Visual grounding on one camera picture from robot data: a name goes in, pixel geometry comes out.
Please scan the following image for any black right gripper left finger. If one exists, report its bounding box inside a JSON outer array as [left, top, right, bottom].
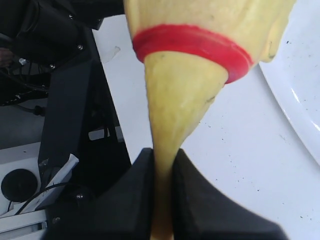
[[44, 148, 155, 240]]

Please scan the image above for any yellow rubber chicken toy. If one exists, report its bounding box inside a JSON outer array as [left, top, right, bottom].
[[123, 0, 295, 240]]

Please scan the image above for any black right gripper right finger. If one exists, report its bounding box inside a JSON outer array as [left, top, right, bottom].
[[171, 149, 288, 240]]

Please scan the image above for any black camera cable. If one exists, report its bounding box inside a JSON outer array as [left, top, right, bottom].
[[7, 181, 83, 216]]

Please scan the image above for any white square plate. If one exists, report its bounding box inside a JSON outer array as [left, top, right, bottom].
[[259, 0, 320, 162]]

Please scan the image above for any black round base disc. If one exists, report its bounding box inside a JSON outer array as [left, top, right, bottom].
[[1, 168, 38, 203]]

